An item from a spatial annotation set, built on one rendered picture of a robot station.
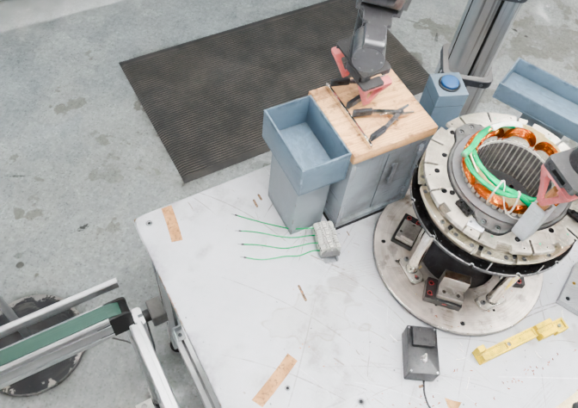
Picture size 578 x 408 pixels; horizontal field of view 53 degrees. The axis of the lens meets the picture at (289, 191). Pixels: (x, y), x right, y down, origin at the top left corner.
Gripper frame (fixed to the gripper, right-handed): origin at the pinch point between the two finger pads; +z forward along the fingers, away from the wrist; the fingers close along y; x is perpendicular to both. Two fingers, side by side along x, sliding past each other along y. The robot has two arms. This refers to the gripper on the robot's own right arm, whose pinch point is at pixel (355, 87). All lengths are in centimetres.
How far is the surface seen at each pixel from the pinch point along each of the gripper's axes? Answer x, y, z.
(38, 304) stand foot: -85, -35, 106
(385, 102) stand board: 5.2, 4.2, 2.5
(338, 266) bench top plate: -12.4, 23.0, 30.0
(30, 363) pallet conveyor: -79, 14, 33
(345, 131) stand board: -6.7, 7.7, 2.1
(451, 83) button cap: 23.3, 4.1, 5.1
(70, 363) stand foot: -81, -10, 105
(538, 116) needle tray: 36.3, 19.0, 6.2
